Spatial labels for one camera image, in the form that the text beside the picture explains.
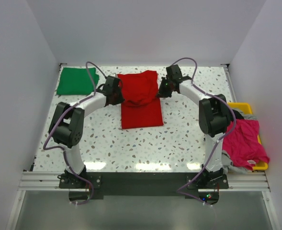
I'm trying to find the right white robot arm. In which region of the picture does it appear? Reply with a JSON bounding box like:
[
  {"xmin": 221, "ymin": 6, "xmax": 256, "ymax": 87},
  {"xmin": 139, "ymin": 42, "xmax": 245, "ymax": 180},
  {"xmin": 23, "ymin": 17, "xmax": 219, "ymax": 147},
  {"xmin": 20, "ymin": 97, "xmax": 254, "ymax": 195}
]
[{"xmin": 157, "ymin": 64, "xmax": 236, "ymax": 188}]

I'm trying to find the aluminium table frame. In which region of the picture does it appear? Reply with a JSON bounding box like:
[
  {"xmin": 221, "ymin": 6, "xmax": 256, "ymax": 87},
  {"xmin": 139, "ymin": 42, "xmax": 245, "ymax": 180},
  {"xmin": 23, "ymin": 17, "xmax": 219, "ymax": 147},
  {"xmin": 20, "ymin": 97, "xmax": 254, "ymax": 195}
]
[{"xmin": 5, "ymin": 62, "xmax": 282, "ymax": 230}]

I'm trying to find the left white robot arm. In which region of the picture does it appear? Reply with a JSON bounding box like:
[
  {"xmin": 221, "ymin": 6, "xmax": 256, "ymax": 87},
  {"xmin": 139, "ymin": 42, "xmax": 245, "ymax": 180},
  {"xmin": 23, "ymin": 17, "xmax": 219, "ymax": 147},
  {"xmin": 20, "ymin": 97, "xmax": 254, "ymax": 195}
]
[{"xmin": 43, "ymin": 76, "xmax": 124, "ymax": 188}]

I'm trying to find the black t shirt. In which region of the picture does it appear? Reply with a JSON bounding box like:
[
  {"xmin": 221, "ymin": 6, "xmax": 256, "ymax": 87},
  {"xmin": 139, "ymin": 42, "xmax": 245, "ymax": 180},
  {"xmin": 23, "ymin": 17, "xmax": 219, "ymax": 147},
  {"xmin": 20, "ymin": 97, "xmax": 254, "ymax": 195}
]
[{"xmin": 233, "ymin": 110, "xmax": 244, "ymax": 120}]

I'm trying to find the pink t shirt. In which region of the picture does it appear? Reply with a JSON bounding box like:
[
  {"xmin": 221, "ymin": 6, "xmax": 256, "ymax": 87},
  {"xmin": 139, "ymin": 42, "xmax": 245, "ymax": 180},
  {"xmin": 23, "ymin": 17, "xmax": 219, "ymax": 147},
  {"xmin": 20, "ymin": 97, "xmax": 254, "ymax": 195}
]
[{"xmin": 222, "ymin": 119, "xmax": 270, "ymax": 170}]

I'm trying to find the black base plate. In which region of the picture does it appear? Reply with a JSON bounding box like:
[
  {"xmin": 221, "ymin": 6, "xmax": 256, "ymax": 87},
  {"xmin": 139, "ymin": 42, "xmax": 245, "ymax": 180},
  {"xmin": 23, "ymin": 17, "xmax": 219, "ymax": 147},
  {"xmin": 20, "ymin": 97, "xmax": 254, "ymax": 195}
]
[{"xmin": 58, "ymin": 172, "xmax": 229, "ymax": 204}]

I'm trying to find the folded green t shirt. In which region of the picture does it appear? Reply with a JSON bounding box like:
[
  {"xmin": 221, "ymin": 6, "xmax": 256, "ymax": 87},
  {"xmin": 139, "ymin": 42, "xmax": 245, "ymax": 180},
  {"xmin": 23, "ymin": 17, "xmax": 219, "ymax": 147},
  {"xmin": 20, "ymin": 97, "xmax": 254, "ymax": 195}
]
[{"xmin": 56, "ymin": 68, "xmax": 94, "ymax": 95}]

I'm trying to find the red t shirt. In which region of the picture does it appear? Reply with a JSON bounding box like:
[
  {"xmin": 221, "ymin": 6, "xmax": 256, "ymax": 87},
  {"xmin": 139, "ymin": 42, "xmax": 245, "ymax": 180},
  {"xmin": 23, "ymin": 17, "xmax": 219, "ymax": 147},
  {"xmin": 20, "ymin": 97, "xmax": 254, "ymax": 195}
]
[{"xmin": 118, "ymin": 70, "xmax": 164, "ymax": 129}]

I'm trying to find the yellow plastic bin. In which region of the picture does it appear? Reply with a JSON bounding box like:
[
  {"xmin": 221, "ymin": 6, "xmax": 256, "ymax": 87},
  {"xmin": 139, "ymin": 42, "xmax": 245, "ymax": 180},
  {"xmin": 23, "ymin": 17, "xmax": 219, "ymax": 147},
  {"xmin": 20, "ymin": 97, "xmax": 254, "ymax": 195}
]
[{"xmin": 228, "ymin": 102, "xmax": 268, "ymax": 171}]

